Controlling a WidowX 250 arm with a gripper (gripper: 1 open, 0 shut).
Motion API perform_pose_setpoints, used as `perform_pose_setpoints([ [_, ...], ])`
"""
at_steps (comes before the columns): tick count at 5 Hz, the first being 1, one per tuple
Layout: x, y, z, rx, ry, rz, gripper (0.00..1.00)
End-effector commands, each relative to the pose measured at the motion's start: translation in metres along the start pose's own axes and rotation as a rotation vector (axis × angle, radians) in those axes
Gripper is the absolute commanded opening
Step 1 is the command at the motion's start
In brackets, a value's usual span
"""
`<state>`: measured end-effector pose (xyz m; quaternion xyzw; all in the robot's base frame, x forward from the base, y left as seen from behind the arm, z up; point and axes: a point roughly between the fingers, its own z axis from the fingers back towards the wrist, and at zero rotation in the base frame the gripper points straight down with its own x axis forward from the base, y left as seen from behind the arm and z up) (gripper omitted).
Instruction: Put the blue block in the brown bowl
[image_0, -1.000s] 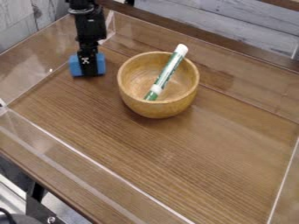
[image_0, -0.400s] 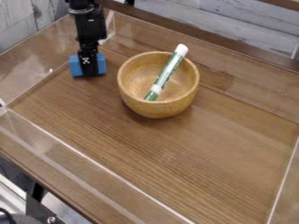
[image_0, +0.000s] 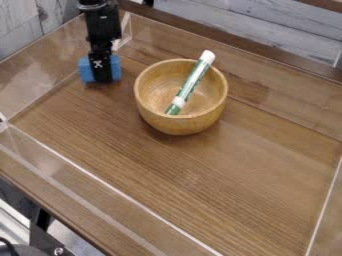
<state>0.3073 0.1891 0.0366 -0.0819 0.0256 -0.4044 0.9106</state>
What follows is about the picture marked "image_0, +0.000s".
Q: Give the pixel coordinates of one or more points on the green and white tube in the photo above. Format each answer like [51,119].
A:
[191,82]

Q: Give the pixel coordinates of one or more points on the black metal table leg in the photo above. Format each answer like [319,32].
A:
[41,239]

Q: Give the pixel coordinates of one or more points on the blue rectangular block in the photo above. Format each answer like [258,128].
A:
[85,71]

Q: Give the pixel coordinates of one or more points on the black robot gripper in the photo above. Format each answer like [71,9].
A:
[103,30]

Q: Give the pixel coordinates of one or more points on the light wooden bowl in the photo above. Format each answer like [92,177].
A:
[155,88]

